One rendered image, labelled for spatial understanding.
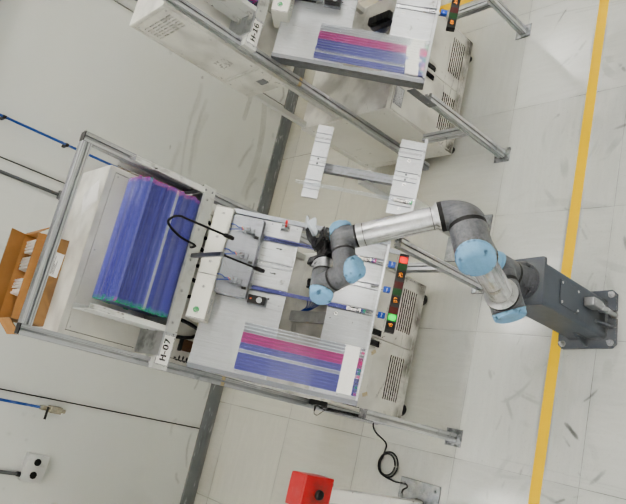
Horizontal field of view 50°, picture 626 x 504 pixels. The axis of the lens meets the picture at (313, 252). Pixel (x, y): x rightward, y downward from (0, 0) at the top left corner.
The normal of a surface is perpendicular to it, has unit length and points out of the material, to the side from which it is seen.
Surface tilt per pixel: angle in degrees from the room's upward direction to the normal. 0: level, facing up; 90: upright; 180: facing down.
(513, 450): 0
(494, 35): 0
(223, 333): 45
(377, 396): 90
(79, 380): 90
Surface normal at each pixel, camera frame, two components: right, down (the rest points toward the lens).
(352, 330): -0.04, -0.25
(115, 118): 0.66, -0.04
